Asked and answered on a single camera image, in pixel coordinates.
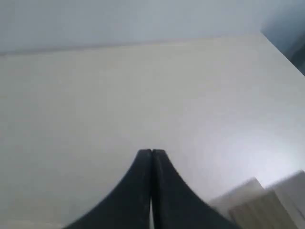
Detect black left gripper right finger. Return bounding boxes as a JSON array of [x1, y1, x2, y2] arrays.
[[151, 149, 238, 229]]

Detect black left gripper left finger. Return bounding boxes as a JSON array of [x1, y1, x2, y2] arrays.
[[65, 149, 153, 229]]

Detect large wooden cube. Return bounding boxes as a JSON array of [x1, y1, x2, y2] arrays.
[[209, 171, 305, 229]]

